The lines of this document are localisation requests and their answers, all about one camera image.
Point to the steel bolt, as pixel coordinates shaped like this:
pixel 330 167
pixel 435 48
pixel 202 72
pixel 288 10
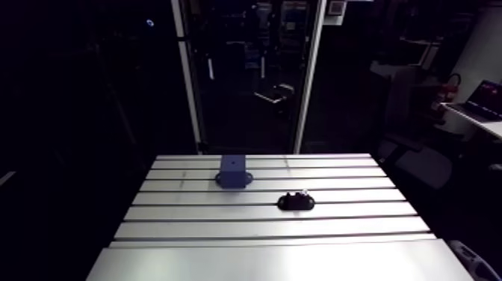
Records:
pixel 304 192

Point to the dark blue-grey block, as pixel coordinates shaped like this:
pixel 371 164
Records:
pixel 233 172

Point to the black oval holder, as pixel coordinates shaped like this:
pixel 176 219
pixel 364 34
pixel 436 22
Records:
pixel 295 203

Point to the office chair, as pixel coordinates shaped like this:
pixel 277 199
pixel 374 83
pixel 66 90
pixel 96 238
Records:
pixel 427 165

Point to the red fire extinguisher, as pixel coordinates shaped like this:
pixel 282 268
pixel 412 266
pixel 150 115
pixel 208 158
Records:
pixel 449 92

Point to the open laptop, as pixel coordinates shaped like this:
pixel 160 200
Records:
pixel 485 99

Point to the white desk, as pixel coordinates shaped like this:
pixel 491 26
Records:
pixel 491 127

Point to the pale holed strip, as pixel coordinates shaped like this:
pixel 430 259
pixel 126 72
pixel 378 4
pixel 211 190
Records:
pixel 470 259

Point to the pale frame post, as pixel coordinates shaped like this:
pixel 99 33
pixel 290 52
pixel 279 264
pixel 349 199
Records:
pixel 310 74
pixel 186 74

